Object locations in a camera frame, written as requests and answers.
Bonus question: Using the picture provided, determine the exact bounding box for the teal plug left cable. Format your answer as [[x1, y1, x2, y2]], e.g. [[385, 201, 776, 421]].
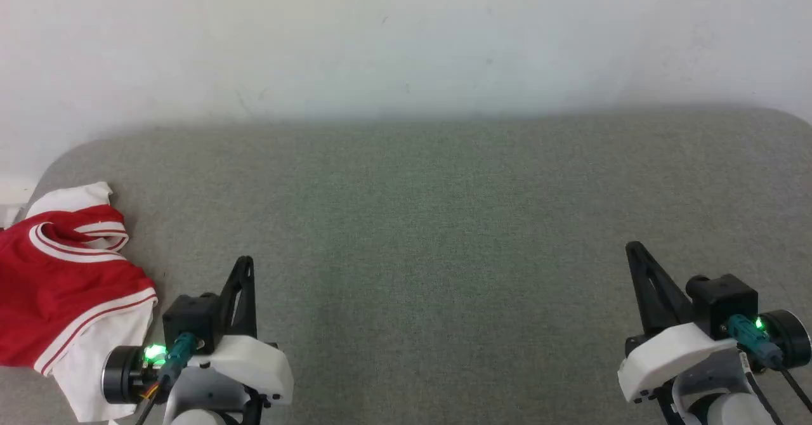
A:
[[135, 332, 199, 425]]

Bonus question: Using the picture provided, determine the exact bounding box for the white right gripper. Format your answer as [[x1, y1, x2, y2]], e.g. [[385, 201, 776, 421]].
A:
[[618, 242, 812, 405]]

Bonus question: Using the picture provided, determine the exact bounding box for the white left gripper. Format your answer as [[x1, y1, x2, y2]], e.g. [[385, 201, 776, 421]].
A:
[[101, 256, 294, 408]]

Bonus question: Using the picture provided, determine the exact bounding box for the red and white jersey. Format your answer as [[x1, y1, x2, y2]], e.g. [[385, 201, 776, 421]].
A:
[[0, 182, 158, 423]]

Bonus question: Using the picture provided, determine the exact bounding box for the teal plug cable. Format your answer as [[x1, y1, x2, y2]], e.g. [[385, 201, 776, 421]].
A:
[[726, 314, 812, 413], [135, 332, 199, 425]]

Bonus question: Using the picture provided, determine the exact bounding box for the teal plug right cable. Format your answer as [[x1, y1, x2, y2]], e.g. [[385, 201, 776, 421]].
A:
[[726, 314, 812, 413]]

